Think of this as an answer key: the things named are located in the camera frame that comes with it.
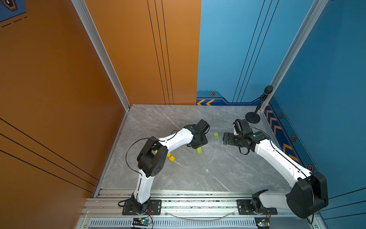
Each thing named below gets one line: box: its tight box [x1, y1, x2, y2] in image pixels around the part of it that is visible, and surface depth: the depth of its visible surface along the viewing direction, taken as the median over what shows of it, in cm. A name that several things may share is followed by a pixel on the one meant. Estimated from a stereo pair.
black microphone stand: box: [245, 85, 274, 124], surface depth 114 cm
